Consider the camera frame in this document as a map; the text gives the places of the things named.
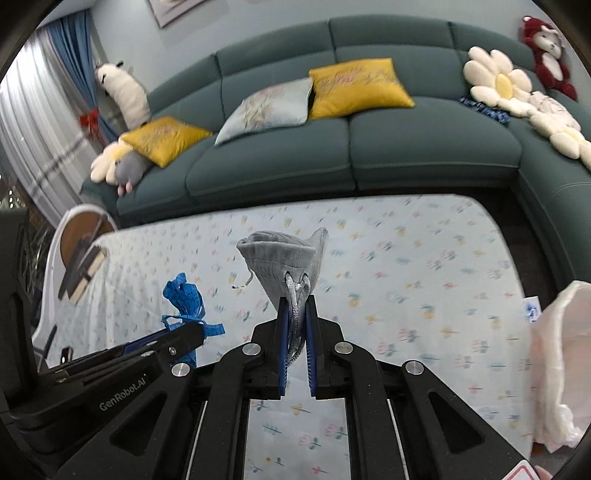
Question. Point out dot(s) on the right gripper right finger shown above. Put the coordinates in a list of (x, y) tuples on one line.
[(310, 317)]

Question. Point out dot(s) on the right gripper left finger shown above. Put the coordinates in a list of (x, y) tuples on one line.
[(283, 340)]

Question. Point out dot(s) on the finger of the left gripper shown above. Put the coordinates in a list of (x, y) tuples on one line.
[(163, 346)]

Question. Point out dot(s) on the blue ribbon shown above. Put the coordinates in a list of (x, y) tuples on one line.
[(187, 304)]

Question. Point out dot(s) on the grey fabric pouch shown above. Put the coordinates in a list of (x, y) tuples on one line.
[(288, 268)]

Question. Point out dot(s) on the white plastic trash bag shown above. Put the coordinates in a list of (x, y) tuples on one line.
[(560, 356)]

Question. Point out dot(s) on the person's left hand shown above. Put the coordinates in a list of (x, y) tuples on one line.
[(543, 473)]

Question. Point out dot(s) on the floral light blue tablecloth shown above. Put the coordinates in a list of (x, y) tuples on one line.
[(421, 277)]

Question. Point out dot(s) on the white round side table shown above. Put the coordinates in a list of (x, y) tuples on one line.
[(76, 231)]

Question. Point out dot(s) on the grey mouse plush toy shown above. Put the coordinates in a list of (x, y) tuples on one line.
[(129, 171)]

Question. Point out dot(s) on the cream flower plush pillow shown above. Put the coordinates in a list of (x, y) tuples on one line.
[(102, 168)]

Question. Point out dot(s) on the pale blue embroidered cushion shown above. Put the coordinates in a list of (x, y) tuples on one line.
[(278, 106)]

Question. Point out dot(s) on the blue white floral box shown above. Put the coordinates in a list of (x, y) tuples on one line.
[(533, 308)]

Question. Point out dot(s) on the teal sectional sofa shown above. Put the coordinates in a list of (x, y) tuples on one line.
[(437, 145)]

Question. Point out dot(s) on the yellow embroidered cushion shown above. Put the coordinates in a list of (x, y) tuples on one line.
[(350, 87)]

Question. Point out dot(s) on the white plush seal toy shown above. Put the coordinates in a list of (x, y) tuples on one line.
[(126, 92)]

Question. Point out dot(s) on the blue patterned scrunchie on sofa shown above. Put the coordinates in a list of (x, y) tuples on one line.
[(496, 114)]

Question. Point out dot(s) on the white daisy pillow upright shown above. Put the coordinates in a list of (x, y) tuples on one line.
[(497, 83)]

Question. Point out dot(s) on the white daisy pillow flat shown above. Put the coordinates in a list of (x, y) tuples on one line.
[(567, 140)]

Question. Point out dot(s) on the pink white folded cloth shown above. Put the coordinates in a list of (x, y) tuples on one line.
[(546, 104)]

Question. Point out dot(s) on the blue curtain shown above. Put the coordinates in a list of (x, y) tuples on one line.
[(71, 39)]

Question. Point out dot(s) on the red white teddy bear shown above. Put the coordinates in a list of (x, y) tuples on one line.
[(547, 46)]

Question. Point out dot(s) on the framed wall picture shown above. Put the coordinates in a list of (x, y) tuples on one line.
[(166, 11)]

